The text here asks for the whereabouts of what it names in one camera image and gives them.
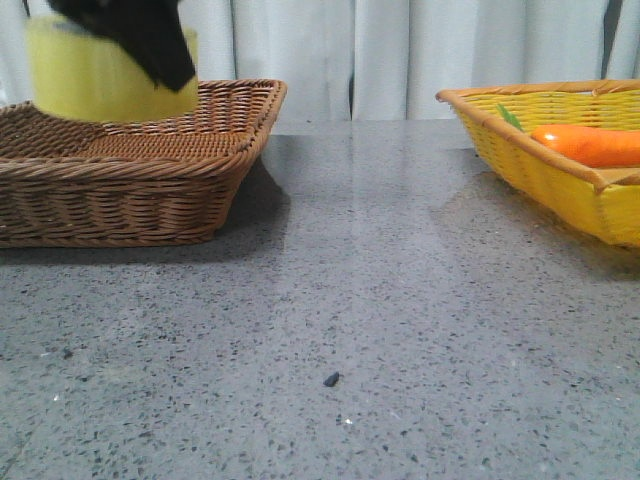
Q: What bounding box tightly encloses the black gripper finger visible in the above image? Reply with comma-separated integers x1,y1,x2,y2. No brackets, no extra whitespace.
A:
49,0,196,92

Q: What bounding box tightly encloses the yellow tape roll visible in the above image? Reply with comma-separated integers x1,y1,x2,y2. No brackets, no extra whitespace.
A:
25,15,198,123

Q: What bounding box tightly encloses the brown wicker basket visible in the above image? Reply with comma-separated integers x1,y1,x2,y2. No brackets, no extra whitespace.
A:
1,79,287,248

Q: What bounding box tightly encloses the white curtain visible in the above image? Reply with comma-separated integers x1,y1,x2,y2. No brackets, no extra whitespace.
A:
0,0,640,123

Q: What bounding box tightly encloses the small black debris chip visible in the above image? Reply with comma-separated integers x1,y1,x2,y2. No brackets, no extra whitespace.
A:
323,372,340,387

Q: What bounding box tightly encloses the orange toy carrot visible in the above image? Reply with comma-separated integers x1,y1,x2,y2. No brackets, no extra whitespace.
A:
525,123,639,169

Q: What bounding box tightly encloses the yellow wicker basket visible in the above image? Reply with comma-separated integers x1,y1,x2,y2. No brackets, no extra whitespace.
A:
436,79,639,247

